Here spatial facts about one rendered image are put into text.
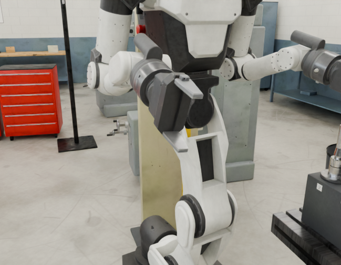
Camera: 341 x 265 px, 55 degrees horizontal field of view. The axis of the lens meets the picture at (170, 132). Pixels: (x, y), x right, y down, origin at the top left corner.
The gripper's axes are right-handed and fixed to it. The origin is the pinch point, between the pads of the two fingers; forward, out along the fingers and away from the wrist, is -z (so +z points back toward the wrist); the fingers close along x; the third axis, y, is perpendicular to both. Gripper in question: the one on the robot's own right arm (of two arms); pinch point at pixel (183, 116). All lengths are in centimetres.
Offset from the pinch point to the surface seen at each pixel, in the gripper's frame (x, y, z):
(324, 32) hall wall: -58, 522, 425
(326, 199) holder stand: -35, 64, 6
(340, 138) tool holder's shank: -16, 67, 13
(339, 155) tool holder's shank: -22, 68, 11
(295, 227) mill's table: -50, 62, 9
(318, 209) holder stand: -40, 65, 7
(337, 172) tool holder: -27, 68, 9
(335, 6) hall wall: -9, 515, 420
